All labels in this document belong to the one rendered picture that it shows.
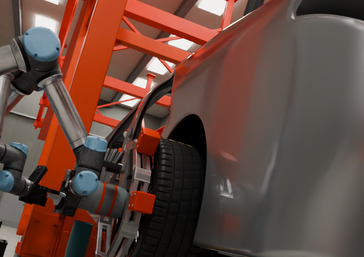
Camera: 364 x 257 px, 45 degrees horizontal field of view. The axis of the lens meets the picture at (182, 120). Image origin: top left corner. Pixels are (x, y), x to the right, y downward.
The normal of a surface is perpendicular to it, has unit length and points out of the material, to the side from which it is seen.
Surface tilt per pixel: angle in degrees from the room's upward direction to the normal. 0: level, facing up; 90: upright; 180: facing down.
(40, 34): 85
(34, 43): 85
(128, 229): 90
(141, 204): 90
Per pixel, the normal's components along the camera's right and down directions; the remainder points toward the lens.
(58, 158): 0.35, -0.18
